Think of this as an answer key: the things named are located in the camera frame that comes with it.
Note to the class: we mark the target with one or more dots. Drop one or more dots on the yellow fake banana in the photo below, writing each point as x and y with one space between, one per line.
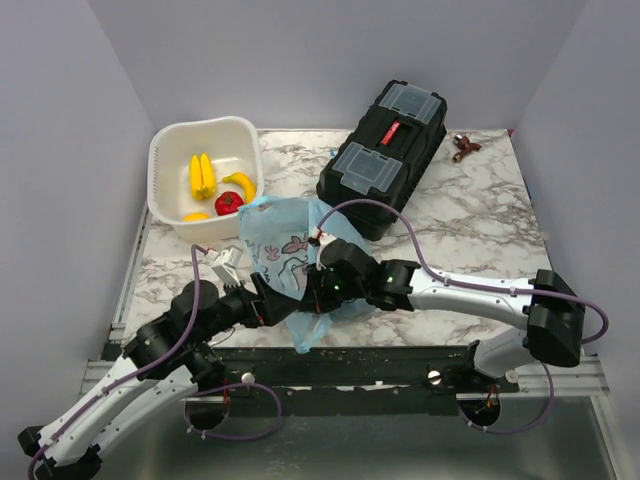
242 180

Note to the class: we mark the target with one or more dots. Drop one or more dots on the small brown metal object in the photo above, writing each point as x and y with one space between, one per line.
465 147

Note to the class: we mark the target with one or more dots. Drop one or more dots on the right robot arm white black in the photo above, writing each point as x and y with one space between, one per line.
544 318

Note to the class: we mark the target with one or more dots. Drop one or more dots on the yellow fake corn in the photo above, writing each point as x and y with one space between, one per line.
202 177

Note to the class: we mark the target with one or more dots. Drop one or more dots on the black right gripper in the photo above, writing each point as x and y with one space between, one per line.
313 297

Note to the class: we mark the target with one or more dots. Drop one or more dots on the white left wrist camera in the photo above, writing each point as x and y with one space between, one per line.
224 264

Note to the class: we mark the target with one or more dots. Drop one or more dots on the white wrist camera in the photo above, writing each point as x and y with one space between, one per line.
224 264
319 239

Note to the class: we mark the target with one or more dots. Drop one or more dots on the black metal base rail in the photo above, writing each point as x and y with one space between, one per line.
348 381

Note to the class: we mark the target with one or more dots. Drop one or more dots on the black plastic toolbox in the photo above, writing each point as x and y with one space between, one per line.
387 154

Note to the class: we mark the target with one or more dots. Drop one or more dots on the light blue plastic bag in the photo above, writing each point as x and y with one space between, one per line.
274 232

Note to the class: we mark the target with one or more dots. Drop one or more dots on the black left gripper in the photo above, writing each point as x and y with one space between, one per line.
265 307

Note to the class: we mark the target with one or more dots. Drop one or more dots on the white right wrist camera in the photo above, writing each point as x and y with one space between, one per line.
319 239

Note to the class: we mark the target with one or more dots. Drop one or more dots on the red fake fruit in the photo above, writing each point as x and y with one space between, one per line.
228 203

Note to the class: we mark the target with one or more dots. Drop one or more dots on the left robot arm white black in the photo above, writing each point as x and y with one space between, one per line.
168 359

